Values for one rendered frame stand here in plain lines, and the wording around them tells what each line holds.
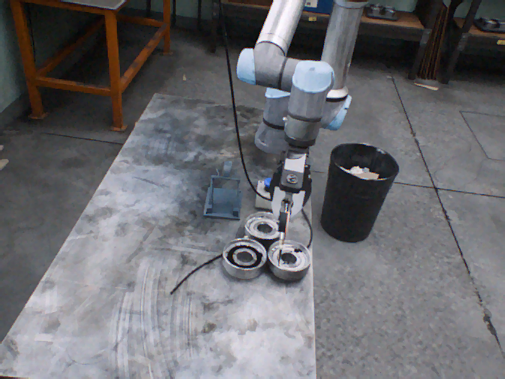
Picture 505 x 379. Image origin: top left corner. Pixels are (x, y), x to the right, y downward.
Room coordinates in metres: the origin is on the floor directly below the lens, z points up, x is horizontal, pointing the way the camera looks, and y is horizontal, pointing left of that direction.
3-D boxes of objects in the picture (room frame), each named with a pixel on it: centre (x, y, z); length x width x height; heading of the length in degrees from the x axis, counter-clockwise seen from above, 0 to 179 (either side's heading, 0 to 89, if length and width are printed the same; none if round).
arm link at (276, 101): (1.42, -0.07, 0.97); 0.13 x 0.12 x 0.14; 78
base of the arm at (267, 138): (1.42, -0.06, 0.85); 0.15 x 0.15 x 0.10
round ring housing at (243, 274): (0.82, 0.00, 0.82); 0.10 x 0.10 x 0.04
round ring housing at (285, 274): (0.84, -0.11, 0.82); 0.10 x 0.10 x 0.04
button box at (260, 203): (1.09, -0.05, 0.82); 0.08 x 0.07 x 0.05; 0
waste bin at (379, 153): (2.02, -0.53, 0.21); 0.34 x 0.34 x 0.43
